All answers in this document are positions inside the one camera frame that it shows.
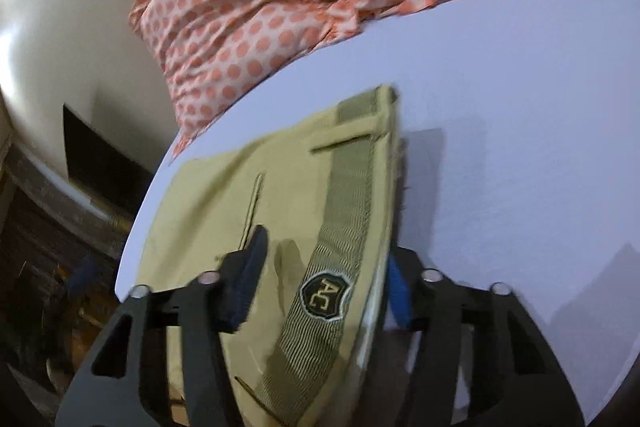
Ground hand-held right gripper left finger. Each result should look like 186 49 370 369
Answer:
56 224 271 427

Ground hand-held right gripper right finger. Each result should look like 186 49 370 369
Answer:
372 243 586 427

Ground khaki pants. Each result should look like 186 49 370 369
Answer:
134 83 404 427

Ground white bed sheet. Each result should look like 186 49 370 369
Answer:
114 0 640 427

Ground dark wooden furniture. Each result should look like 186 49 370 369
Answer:
0 104 156 408

